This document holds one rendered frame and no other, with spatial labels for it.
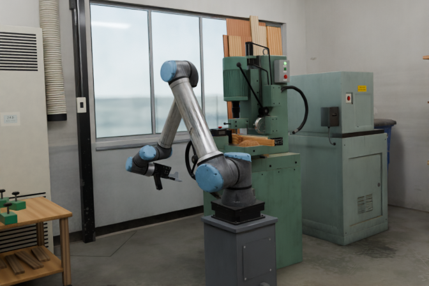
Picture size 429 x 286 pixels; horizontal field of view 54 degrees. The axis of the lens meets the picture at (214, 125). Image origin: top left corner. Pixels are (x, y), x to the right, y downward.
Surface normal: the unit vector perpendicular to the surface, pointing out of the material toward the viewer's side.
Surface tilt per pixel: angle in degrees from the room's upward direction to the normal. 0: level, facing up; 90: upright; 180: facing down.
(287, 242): 90
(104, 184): 90
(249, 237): 90
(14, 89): 90
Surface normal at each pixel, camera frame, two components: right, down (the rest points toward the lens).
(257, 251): 0.60, 0.02
